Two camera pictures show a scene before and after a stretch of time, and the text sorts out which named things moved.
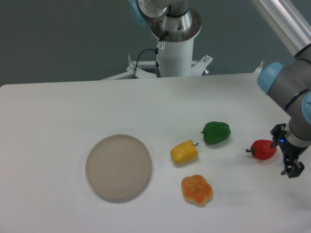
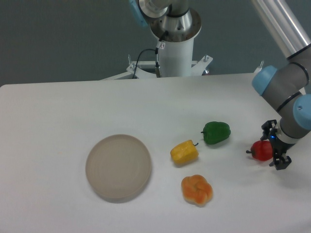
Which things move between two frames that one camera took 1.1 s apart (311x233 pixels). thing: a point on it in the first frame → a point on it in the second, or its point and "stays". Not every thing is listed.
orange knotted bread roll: [197, 190] stays
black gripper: [290, 151] → [281, 160]
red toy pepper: [262, 149] stays
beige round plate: [118, 168] stays
